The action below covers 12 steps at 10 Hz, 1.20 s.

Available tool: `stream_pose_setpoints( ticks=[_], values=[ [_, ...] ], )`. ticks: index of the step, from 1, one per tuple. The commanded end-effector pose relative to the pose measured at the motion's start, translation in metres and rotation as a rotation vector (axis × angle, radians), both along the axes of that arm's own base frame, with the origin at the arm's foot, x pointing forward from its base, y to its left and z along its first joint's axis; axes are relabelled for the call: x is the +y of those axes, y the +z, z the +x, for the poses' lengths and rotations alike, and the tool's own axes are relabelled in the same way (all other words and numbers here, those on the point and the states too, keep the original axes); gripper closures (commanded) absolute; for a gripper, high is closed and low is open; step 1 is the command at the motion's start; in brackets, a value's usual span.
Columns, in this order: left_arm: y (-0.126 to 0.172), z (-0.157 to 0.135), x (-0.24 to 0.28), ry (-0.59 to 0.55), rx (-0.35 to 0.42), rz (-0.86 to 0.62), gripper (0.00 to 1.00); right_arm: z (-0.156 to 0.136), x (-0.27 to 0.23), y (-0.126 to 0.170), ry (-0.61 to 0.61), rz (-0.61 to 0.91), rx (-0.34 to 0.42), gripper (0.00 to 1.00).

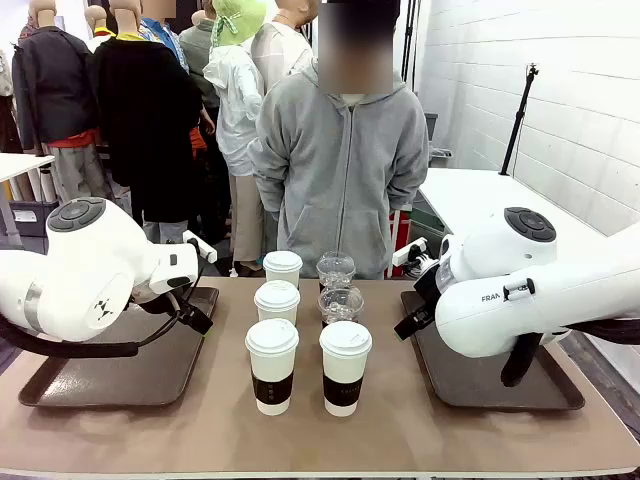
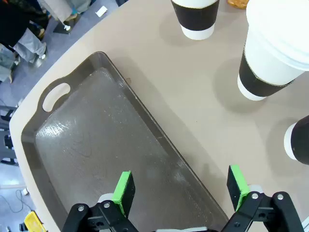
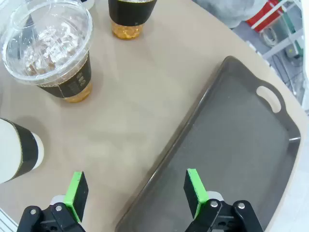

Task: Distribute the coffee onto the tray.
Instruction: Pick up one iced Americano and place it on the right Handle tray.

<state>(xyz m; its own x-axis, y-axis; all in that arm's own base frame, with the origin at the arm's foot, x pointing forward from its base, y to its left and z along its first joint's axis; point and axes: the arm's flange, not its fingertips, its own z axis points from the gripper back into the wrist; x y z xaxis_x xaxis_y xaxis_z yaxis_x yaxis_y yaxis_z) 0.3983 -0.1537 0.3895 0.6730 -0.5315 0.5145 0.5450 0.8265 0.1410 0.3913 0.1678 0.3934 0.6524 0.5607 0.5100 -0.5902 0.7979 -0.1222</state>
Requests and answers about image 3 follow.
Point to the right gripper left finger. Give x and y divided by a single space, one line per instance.
79 193

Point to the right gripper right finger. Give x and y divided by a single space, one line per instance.
193 191

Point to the iced coffee cup dome lid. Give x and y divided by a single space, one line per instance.
130 14
48 48

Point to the dark brown serving tray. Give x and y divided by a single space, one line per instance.
229 145

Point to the white paper cup black sleeve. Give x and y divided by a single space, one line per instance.
9 149

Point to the white side table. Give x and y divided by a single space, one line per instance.
282 43

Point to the person in gray hoodie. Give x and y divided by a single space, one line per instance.
224 12

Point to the red plastic crate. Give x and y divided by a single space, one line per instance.
264 14

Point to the green metal frame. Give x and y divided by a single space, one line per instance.
290 26

